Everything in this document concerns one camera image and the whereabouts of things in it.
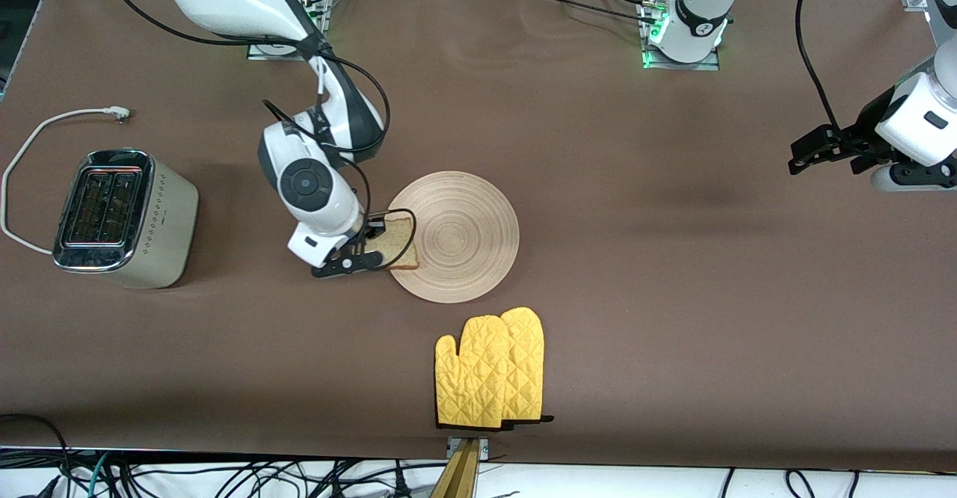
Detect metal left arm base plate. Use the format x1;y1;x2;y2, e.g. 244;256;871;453
641;1;722;72

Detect cream and chrome toaster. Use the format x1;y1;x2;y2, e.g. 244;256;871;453
51;149;200;290

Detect thick black arched cable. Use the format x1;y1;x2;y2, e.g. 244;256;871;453
0;413;76;498

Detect white toaster power cable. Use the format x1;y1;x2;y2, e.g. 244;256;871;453
0;106;134;254

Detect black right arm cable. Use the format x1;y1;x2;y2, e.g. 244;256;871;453
101;0;418;271

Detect teal cable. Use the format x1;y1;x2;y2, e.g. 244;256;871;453
87;452;111;498

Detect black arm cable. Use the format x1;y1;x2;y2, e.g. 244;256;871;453
101;0;418;271
794;0;849;156

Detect wooden post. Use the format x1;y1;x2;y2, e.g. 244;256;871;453
428;438;479;498

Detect yellow quilted oven mitt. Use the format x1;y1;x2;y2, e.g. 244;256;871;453
497;307;556;426
434;316;513;431

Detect long black base cable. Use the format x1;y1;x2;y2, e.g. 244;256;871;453
516;0;662;26

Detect round wooden plate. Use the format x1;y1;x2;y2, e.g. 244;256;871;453
387;171;520;304

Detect small metal bracket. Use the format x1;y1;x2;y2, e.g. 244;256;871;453
446;436;490;460

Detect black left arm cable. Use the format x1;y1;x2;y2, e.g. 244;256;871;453
794;0;849;156

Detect brown table cover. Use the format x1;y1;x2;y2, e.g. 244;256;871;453
0;0;957;473

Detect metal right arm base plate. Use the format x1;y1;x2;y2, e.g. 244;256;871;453
247;0;331;61

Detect bread slice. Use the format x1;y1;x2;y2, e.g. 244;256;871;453
381;212;421;271

